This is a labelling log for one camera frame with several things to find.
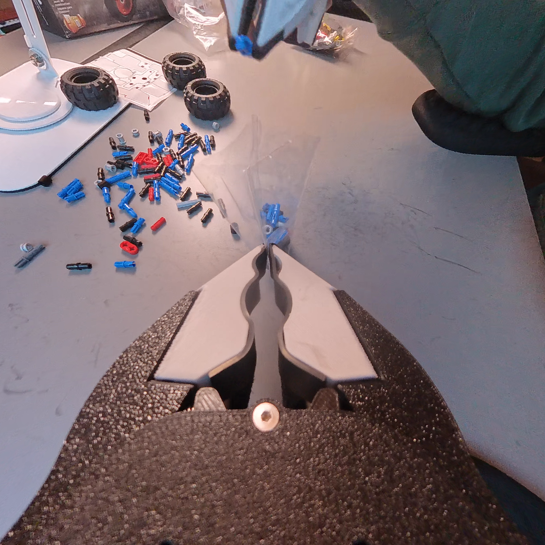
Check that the large pile of toy pins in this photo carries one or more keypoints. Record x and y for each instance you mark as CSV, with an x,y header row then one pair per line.
x,y
149,170

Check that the black toy tyre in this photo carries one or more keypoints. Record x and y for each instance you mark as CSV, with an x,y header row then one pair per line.
x,y
170,72
72,89
194,102

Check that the grey desk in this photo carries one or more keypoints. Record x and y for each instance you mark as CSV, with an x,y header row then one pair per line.
x,y
409,255

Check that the white sticker sheet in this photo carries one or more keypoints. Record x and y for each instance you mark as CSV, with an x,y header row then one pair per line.
x,y
136,77

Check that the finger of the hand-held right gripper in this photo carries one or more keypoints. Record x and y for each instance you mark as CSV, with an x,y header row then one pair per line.
x,y
289,17
240,21

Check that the blue toy pin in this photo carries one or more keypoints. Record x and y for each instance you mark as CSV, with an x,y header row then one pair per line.
x,y
125,265
245,44

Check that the red toy connector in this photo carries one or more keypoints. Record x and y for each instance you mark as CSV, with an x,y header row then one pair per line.
x,y
130,247

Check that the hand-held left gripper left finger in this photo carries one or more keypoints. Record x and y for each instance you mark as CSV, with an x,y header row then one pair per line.
x,y
209,332

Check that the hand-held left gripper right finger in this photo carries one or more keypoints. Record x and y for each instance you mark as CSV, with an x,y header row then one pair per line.
x,y
328,332

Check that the white desk lamp stand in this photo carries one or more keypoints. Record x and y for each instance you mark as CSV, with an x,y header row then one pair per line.
x,y
25,136

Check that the crumpled clear plastic bag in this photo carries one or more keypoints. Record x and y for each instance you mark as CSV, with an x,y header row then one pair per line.
x,y
200,21

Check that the clear plastic bag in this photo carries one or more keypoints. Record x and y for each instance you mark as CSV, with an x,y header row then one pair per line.
x,y
200,21
255,170

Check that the person's right forearm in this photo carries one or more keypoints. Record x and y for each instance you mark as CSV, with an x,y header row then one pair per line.
x,y
468,51

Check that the small cluster of toy pins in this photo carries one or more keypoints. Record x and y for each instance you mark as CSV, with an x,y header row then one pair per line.
x,y
272,220

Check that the grey toy connector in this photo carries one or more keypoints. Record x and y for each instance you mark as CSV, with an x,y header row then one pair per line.
x,y
30,255

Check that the black padded armrest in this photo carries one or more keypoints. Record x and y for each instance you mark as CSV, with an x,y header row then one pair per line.
x,y
477,128

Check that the toy truck set box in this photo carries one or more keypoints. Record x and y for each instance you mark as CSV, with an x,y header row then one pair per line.
x,y
94,17

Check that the small bag of coloured parts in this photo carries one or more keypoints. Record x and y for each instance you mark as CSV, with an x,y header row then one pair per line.
x,y
334,34

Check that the long black toy pin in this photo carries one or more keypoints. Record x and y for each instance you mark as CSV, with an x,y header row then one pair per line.
x,y
78,266

